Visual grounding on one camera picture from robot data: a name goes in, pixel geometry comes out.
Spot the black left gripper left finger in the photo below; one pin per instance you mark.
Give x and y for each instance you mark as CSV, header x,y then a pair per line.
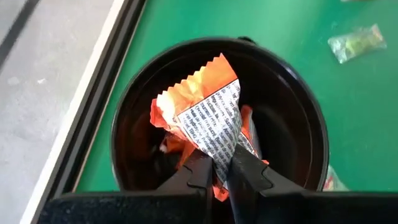
x,y
140,208

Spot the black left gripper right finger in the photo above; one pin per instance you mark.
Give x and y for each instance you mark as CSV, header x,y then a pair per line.
x,y
280,208

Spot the orange white-backed candy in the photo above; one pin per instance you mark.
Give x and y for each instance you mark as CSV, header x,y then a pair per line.
x,y
211,118

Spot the black plastic bucket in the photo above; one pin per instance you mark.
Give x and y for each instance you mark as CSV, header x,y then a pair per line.
x,y
280,93

